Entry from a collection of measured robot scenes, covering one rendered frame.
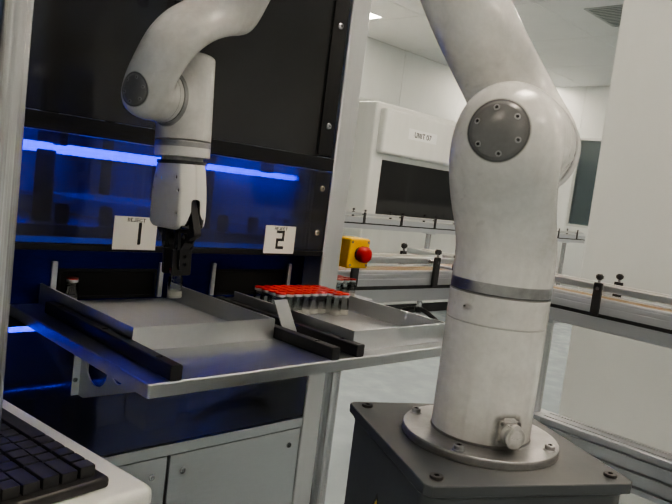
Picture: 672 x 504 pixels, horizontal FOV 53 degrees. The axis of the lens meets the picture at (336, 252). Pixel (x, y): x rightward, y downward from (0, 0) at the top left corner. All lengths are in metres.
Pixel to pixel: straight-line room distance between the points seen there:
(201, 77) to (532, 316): 0.58
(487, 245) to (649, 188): 1.87
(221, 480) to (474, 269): 0.92
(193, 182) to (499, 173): 0.48
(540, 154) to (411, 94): 8.23
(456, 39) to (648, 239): 1.85
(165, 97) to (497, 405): 0.59
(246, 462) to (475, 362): 0.87
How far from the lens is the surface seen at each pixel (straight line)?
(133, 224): 1.27
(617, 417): 2.71
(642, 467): 2.06
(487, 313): 0.79
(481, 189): 0.75
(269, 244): 1.45
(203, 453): 1.49
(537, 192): 0.74
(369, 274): 1.85
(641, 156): 2.65
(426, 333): 1.28
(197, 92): 1.04
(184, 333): 1.05
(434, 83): 9.31
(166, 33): 0.98
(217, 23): 0.99
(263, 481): 1.63
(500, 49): 0.86
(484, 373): 0.80
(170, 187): 1.04
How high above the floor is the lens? 1.14
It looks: 5 degrees down
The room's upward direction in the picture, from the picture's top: 7 degrees clockwise
